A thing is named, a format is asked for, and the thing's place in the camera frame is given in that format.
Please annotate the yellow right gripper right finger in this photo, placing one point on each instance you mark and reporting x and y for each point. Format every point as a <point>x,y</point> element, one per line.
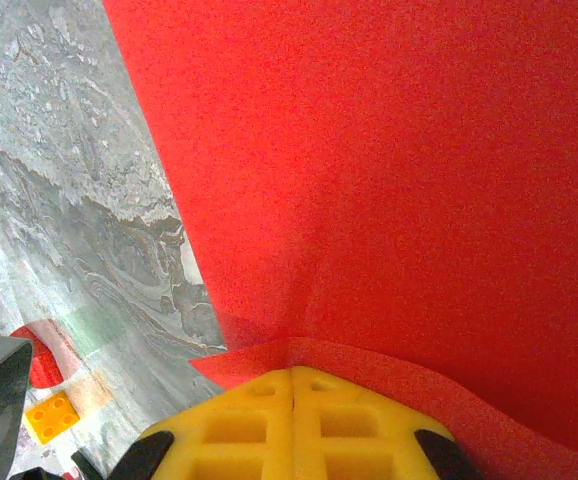
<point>369,440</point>

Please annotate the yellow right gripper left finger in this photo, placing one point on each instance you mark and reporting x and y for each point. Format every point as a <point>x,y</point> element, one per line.
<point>229,440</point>

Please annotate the yellow toy brick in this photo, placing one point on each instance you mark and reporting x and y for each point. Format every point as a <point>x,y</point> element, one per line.
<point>51,417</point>

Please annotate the small red toy brick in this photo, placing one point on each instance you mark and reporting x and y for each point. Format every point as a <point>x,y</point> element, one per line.
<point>44,371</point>

